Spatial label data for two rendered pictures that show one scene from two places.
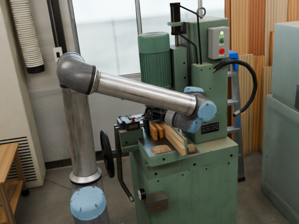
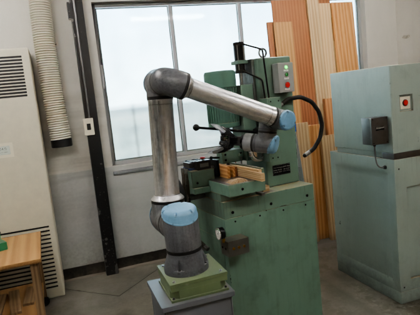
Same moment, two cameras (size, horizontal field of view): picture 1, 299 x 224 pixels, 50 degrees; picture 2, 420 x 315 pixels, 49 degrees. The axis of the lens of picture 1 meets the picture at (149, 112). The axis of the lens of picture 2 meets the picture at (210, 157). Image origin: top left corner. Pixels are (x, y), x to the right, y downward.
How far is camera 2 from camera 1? 92 cm
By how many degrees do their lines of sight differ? 16
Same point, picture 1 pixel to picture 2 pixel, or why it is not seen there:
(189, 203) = (268, 252)
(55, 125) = (79, 217)
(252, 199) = (330, 277)
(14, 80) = (39, 154)
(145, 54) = not seen: hidden behind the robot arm
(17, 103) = (40, 182)
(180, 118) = (259, 139)
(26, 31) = (55, 97)
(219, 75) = not seen: hidden behind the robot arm
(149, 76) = (219, 112)
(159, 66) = not seen: hidden behind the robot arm
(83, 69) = (179, 72)
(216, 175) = (293, 219)
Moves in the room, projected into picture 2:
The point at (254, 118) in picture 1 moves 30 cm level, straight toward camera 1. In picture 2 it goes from (318, 197) to (320, 206)
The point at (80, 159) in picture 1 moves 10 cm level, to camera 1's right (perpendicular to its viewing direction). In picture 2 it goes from (166, 175) to (189, 173)
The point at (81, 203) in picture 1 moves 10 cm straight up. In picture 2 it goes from (175, 210) to (172, 187)
